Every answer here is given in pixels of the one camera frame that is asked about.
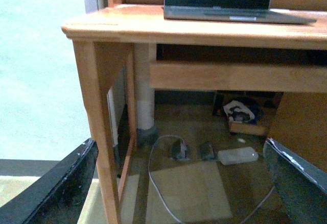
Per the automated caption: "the white cable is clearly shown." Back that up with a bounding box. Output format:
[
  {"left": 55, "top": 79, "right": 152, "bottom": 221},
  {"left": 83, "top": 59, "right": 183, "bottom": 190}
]
[{"left": 148, "top": 135, "right": 276, "bottom": 224}]

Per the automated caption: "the wooden box with clothes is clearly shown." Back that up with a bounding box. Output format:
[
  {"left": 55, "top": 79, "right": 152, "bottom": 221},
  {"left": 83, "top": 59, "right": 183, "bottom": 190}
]
[{"left": 213, "top": 90, "right": 283, "bottom": 136}]

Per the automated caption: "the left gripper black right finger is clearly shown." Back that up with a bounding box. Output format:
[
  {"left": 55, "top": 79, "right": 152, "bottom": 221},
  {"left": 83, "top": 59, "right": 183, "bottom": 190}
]
[{"left": 263, "top": 138, "right": 326, "bottom": 223}]

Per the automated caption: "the white pipe with grey base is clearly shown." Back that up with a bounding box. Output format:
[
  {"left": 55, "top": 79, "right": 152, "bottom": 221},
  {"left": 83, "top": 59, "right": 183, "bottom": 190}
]
[{"left": 134, "top": 43, "right": 157, "bottom": 145}]

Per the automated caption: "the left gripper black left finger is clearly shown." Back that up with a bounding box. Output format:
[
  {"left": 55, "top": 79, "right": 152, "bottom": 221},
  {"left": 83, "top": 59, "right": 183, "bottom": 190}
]
[{"left": 1, "top": 138, "right": 99, "bottom": 223}]

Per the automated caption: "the wooden desk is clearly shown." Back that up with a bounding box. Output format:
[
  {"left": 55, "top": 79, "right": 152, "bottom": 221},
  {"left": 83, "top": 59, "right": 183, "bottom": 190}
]
[{"left": 62, "top": 0, "right": 326, "bottom": 223}]

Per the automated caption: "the grey laptop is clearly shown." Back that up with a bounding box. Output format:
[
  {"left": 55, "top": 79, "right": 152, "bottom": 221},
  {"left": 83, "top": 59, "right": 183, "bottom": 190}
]
[{"left": 163, "top": 0, "right": 317, "bottom": 24}]

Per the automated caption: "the white power adapter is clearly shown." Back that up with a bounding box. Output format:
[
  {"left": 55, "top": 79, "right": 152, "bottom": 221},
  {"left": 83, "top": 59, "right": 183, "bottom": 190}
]
[{"left": 218, "top": 147, "right": 259, "bottom": 165}]

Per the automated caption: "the wooden keyboard tray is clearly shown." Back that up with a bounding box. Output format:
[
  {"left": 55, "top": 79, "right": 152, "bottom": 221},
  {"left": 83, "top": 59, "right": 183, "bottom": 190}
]
[{"left": 150, "top": 61, "right": 326, "bottom": 93}]

